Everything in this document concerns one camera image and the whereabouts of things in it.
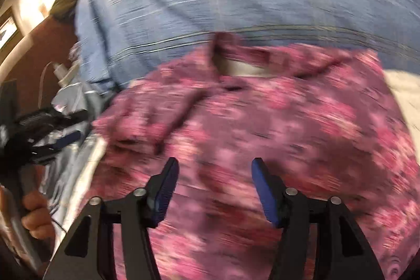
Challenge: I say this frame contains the framed wall picture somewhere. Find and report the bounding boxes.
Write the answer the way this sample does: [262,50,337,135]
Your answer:
[0,14,21,49]

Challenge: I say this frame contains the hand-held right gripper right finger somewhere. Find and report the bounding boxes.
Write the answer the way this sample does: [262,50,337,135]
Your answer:
[251,157,385,280]

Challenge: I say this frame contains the light blue grey cloth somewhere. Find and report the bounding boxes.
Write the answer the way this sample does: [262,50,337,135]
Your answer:
[43,80,110,221]

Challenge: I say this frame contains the pink floral shirt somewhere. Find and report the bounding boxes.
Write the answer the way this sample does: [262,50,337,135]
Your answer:
[77,32,420,280]

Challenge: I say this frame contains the person's left hand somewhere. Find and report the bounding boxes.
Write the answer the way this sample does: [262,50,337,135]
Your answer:
[20,191,57,240]

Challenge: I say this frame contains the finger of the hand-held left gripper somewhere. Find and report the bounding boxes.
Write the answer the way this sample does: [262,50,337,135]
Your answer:
[20,107,90,131]
[31,131,83,164]

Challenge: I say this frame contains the white charger with cable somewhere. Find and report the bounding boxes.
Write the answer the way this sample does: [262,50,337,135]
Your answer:
[39,61,77,110]

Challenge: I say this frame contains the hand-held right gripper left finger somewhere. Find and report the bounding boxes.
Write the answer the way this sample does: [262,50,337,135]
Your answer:
[43,157,180,280]

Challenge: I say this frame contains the white leaf print bedsheet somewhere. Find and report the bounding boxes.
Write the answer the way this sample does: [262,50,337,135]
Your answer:
[382,69,420,139]

